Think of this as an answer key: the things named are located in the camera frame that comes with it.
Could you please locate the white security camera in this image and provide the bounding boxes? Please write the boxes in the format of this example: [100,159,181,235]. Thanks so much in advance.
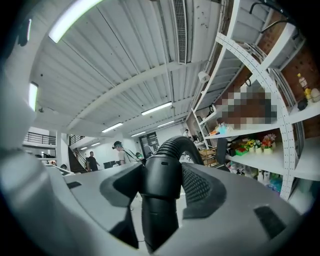
[197,70,211,83]

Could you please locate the ceiling air vent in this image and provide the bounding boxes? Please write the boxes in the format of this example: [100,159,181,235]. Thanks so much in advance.
[171,0,188,65]

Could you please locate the brown sauce bottle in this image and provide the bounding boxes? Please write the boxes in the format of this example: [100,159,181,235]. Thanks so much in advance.
[296,72,309,89]

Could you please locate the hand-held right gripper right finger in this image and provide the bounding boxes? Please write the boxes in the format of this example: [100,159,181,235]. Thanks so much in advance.
[156,162,305,256]

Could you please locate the dark glass door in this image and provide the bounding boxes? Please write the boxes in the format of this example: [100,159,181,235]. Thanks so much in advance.
[139,131,161,158]

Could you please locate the black vacuum hose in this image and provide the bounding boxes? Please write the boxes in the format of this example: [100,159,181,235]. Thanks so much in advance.
[140,135,205,254]

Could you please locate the wooden cart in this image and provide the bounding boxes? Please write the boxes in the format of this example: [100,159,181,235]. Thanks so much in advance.
[199,147,218,166]

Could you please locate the dark staircase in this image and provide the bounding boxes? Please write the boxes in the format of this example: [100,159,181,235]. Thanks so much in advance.
[67,134,89,174]

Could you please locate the black office chair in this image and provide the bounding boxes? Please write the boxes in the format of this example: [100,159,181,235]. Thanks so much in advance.
[215,137,231,172]

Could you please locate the black balcony railing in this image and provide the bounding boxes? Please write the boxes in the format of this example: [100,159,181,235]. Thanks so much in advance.
[24,131,57,146]

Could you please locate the green plastic tray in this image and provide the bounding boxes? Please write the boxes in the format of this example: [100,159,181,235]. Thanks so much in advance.
[228,145,250,158]

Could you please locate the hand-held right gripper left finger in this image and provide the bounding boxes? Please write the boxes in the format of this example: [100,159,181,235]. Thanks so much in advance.
[9,161,147,256]

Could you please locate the yellow potted flowers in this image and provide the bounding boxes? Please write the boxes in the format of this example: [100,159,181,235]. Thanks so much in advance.
[243,138,256,154]

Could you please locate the white shelving unit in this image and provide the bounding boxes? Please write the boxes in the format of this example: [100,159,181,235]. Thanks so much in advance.
[191,0,320,216]

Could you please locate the red potted flowers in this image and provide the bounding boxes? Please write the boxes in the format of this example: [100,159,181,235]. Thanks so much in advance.
[261,133,277,155]

